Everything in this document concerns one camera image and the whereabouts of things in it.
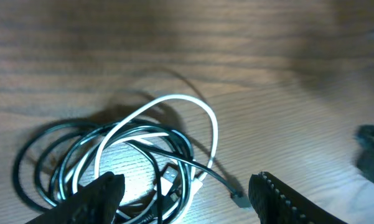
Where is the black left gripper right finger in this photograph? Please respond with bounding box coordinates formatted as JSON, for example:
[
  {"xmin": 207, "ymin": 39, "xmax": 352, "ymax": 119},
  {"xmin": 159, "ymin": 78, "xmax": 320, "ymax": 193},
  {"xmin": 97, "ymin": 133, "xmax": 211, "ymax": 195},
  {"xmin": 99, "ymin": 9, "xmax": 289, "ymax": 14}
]
[{"xmin": 248, "ymin": 172, "xmax": 345, "ymax": 224}]

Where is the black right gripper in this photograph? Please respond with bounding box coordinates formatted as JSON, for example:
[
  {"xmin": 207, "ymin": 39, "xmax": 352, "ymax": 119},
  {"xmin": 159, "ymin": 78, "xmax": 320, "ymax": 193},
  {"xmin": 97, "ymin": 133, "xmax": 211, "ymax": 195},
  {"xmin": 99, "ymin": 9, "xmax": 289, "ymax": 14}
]
[{"xmin": 355, "ymin": 124, "xmax": 374, "ymax": 184}]

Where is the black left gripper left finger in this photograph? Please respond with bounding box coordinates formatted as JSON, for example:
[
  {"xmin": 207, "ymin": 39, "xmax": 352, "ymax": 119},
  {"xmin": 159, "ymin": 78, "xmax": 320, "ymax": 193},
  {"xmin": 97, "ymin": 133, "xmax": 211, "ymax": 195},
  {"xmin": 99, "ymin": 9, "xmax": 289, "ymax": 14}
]
[{"xmin": 27, "ymin": 172, "xmax": 125, "ymax": 224}]

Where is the black usb cable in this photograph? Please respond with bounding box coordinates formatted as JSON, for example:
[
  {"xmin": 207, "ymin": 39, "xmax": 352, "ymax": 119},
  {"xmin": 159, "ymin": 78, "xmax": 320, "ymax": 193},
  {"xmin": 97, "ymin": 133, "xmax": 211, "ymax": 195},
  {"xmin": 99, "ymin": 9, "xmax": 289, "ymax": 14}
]
[{"xmin": 12, "ymin": 119, "xmax": 253, "ymax": 224}]

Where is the white usb cable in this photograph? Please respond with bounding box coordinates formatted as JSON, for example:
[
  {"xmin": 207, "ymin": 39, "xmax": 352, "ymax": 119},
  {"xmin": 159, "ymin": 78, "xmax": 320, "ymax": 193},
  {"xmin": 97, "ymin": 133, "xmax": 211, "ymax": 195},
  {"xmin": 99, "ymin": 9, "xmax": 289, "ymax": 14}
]
[{"xmin": 58, "ymin": 94, "xmax": 219, "ymax": 224}]

